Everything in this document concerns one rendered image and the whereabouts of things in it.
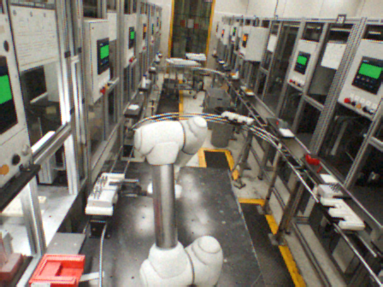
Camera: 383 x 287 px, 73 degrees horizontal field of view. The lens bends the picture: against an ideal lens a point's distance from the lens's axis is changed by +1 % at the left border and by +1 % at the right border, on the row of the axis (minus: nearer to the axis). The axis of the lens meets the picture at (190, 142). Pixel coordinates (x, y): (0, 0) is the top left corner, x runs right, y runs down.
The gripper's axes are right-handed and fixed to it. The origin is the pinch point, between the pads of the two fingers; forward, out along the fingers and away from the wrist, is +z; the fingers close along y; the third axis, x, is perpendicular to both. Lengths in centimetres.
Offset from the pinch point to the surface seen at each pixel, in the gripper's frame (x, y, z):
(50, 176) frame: 4.4, 7.0, 35.3
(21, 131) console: 52, 59, 16
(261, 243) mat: -51, -89, -126
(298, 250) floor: -47, -91, -163
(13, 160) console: 60, 52, 15
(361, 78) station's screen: -46, 75, -155
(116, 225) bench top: 8.0, -22.4, -3.1
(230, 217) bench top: -8, -22, -77
